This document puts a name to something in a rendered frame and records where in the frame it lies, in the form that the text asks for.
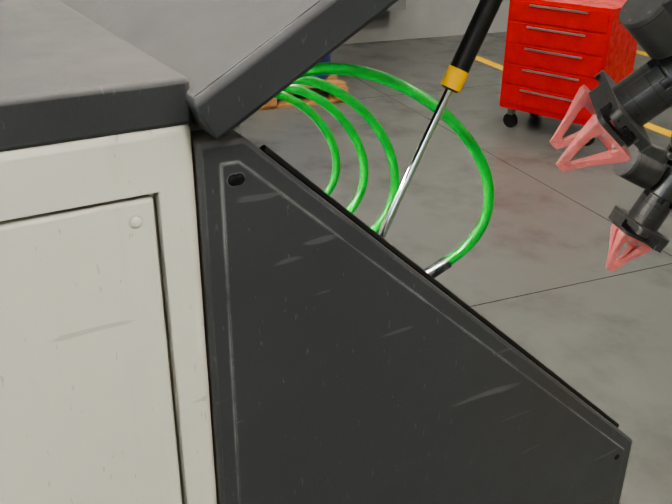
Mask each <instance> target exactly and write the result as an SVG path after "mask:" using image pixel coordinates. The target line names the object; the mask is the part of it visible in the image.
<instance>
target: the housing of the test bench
mask: <svg viewBox="0 0 672 504"><path fill-rule="evenodd" d="M188 89H189V80H188V78H187V77H185V76H183V75H182V74H180V73H178V72H177V71H175V70H173V69H172V68H170V67H168V66H167V65H165V64H163V63H162V62H160V61H158V60H157V59H155V58H153V57H152V56H150V55H148V54H147V53H145V52H143V51H142V50H140V49H138V48H137V47H135V46H133V45H132V44H130V43H128V42H127V41H125V40H123V39H122V38H120V37H118V36H117V35H115V34H113V33H112V32H110V31H108V30H107V29H105V28H103V27H102V26H100V25H98V24H97V23H95V22H93V21H92V20H90V19H88V18H87V17H85V16H83V15H82V14H80V13H78V12H77V11H75V10H73V9H72V8H70V7H68V6H67V5H65V4H63V3H62V2H60V1H58V0H0V504H217V494H216V480H215V466H214V452H213V438H212V424H211V410H210V396H209V382H208V368H207V354H206V340H205V327H204V313H203V299H202V285H201V271H200V257H199V243H198V229H197V215H196V201H195V187H194V173H193V159H192V145H191V131H190V127H189V125H188V124H189V123H191V120H192V116H191V110H190V108H189V106H188V105H187V103H186V101H185V97H186V93H187V90H188Z"/></svg>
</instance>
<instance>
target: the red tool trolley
mask: <svg viewBox="0 0 672 504"><path fill-rule="evenodd" d="M626 1H627V0H510V5H509V15H508V25H507V35H506V45H505V55H504V65H503V74H502V84H501V94H500V104H499V106H500V107H505V108H508V110H507V114H505V115H504V117H503V122H504V124H505V125H506V126H507V127H514V126H515V125H516V124H517V122H518V118H517V116H516V114H515V110H518V111H523V112H527V113H530V115H531V116H533V117H538V116H540V115H541V116H545V117H550V118H554V119H559V120H563V118H564V117H565V115H566V113H567V111H568V109H569V107H570V105H571V103H572V101H573V99H574V97H575V95H576V93H577V92H578V90H579V88H580V87H581V86H582V85H586V87H587V88H588V89H589V90H590V91H592V90H593V89H594V88H596V87H597V86H598V85H599V83H598V81H597V80H596V79H595V78H594V76H595V75H597V74H598V73H599V72H601V71H602V70H605V72H606V73H607V74H608V75H609V76H610V77H611V78H612V80H613V81H614V82H615V83H616V84H617V83H618V82H620V81H621V80H623V79H624V78H625V77H627V76H628V75H630V74H631V73H632V72H633V68H634V62H635V56H636V51H637V45H638V42H637V41H636V40H635V39H634V38H633V37H632V35H631V34H630V33H629V32H628V31H627V29H626V28H625V27H624V26H623V25H622V23H621V22H620V21H619V13H620V10H621V8H622V6H623V5H624V4H625V2H626ZM591 116H592V114H591V113H590V112H589V111H588V110H587V109H586V108H585V107H584V108H582V109H581V111H580V112H579V113H578V115H577V116H576V118H575V119H574V121H573V122H572V123H576V124H581V125H585V124H586V123H587V121H588V120H589V119H590V118H591Z"/></svg>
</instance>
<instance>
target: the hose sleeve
mask: <svg viewBox="0 0 672 504"><path fill-rule="evenodd" d="M451 267H452V265H451V263H450V262H449V261H448V259H447V257H446V256H443V257H442V258H440V259H438V260H436V261H435V262H434V263H432V264H431V265H429V266H428V267H426V268H425V269H423V270H425V271H426V272H427V273H428V274H430V275H431V276H432V277H433V278H436V277H437V276H439V275H441V274H442V273H443V272H445V271H446V270H448V269H449V268H451Z"/></svg>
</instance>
